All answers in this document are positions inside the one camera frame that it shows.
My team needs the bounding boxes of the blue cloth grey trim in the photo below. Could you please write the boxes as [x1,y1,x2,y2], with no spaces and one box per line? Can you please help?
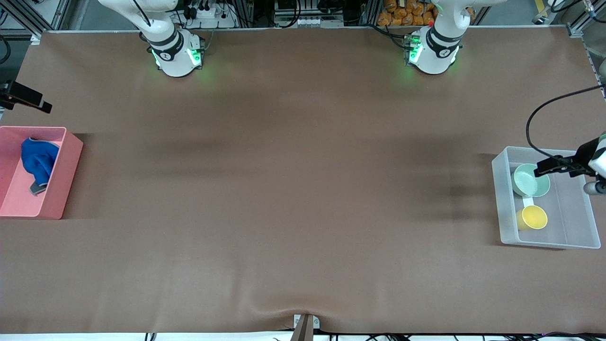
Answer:
[21,137,61,196]

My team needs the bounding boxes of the bag of orange items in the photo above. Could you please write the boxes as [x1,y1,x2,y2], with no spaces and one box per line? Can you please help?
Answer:
[377,0,438,27]

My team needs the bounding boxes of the pink plastic bin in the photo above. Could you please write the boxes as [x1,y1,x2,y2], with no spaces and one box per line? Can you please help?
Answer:
[0,126,85,220]

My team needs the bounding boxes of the metal table clamp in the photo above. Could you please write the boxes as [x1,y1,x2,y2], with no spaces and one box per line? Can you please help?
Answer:
[293,314,321,341]

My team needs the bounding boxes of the aluminium frame rail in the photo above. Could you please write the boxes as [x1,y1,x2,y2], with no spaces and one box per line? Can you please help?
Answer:
[566,19,606,100]

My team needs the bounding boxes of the white power strip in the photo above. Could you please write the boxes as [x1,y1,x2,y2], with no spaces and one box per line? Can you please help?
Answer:
[186,4,224,20]

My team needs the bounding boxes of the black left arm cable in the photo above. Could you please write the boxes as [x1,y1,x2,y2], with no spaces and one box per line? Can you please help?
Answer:
[526,85,606,162]

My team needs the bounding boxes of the clear plastic bin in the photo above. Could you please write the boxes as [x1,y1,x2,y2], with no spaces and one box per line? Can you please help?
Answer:
[491,146,601,250]

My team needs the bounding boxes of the brown table cover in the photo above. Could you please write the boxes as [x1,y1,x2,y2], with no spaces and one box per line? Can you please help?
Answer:
[0,26,606,334]

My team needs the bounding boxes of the yellow cup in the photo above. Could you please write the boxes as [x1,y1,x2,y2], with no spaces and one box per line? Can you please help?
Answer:
[516,205,549,232]

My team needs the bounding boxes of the pale green bowl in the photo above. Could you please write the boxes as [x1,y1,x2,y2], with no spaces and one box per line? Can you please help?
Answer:
[512,163,552,198]

